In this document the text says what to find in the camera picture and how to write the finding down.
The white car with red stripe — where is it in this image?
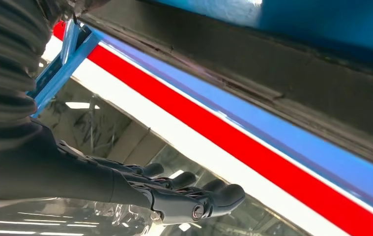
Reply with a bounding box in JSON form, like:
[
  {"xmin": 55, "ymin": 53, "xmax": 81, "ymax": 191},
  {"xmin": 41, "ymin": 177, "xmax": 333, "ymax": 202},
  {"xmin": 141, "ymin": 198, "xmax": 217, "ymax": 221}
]
[{"xmin": 38, "ymin": 21, "xmax": 373, "ymax": 236}]

